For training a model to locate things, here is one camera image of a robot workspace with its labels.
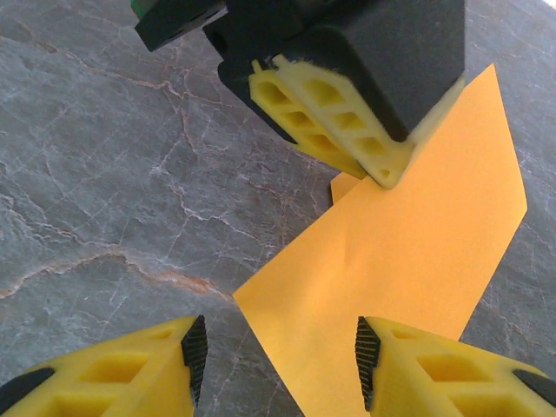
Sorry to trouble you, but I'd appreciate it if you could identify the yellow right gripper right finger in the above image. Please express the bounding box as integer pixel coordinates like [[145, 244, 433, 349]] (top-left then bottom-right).
[[354, 315, 556, 417]]

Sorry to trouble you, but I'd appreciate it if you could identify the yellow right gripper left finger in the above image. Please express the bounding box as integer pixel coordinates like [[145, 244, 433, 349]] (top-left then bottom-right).
[[0, 314, 209, 417]]

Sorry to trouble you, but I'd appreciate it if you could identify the orange paper sheet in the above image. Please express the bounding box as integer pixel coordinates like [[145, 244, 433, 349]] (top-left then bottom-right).
[[233, 63, 529, 417]]

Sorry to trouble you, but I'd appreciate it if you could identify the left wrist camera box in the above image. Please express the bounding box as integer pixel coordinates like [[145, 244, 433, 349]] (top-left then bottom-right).
[[133, 0, 229, 52]]

